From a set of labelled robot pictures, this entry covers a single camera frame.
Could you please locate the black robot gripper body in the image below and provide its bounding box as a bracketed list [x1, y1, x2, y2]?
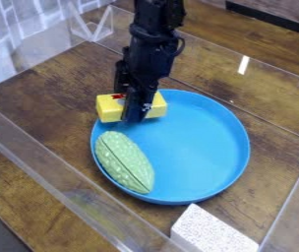
[122, 0, 187, 90]

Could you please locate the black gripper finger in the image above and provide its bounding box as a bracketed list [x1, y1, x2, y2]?
[120, 87, 156, 123]
[114, 60, 131, 94]

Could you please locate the yellow butter block toy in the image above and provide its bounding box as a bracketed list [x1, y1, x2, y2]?
[96, 93, 168, 123]

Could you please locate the round blue plastic tray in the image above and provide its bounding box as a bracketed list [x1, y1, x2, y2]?
[91, 90, 251, 205]

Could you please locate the white speckled foam block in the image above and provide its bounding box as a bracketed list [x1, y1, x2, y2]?
[171, 204, 259, 252]

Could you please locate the green bitter gourd toy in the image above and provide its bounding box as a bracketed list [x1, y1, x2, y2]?
[95, 131, 155, 194]

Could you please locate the white sheer curtain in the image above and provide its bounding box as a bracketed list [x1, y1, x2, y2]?
[0, 0, 92, 84]

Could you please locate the clear acrylic enclosure wall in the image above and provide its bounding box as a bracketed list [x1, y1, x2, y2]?
[0, 0, 299, 252]

